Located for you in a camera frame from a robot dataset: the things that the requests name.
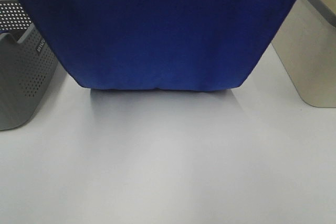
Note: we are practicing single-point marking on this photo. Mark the blue microfibre towel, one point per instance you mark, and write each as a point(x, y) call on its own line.
point(198, 45)

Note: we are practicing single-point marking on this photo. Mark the grey perforated plastic basket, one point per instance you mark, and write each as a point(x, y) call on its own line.
point(27, 65)

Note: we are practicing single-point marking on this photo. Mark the beige plastic bin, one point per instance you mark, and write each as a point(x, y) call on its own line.
point(305, 44)

